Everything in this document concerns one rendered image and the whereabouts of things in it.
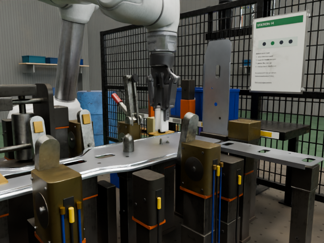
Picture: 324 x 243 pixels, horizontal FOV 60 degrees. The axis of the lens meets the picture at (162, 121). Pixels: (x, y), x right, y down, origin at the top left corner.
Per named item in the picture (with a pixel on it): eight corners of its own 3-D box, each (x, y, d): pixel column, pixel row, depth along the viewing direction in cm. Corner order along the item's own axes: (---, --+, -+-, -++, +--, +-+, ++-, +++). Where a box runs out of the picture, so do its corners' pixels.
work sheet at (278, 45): (302, 94, 108) (308, 9, 103) (249, 92, 124) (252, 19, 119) (304, 94, 109) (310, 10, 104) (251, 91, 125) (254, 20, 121)
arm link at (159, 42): (161, 30, 78) (161, 52, 78) (183, 33, 84) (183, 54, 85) (140, 33, 84) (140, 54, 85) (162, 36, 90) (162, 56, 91)
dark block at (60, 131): (60, 240, 88) (52, 107, 82) (51, 232, 93) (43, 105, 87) (74, 235, 92) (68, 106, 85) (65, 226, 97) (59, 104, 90)
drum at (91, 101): (96, 157, 434) (94, 91, 418) (71, 151, 472) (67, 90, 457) (126, 149, 485) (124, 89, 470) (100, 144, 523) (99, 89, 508)
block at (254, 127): (244, 226, 97) (249, 123, 91) (224, 218, 102) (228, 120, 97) (256, 219, 102) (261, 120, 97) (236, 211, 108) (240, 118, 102)
